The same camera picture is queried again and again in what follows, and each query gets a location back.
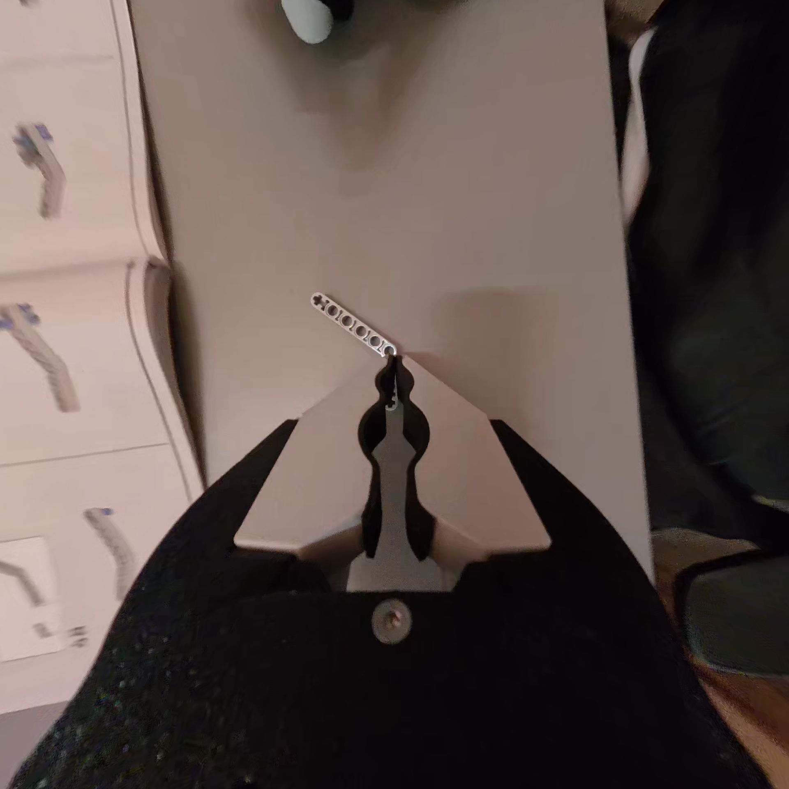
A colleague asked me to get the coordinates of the black chair armrest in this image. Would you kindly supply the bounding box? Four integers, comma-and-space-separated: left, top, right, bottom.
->
675, 545, 789, 679

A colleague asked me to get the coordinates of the grey desk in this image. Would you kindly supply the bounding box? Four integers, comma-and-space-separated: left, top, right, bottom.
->
0, 0, 655, 779

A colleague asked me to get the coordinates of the grey bent toy beam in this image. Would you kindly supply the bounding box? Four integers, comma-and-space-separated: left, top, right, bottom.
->
310, 291, 400, 411

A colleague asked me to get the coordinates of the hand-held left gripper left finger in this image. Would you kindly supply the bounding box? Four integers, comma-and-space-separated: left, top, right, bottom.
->
233, 355, 397, 593

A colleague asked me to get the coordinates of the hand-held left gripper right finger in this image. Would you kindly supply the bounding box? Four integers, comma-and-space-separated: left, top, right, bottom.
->
394, 354, 552, 593

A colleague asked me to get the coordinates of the white instruction booklet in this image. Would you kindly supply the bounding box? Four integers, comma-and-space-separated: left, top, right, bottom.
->
0, 0, 207, 716

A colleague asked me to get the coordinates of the white printed cloth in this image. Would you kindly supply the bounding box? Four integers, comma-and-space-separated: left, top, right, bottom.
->
619, 28, 654, 229

